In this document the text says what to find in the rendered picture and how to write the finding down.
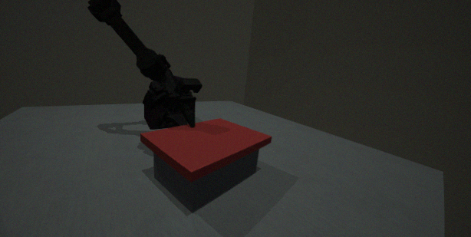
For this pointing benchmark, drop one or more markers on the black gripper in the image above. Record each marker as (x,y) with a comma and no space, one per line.
(181,99)

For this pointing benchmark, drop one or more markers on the red box lid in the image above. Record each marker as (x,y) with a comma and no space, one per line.
(210,145)

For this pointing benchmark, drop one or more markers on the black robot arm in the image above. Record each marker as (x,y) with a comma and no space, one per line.
(151,65)

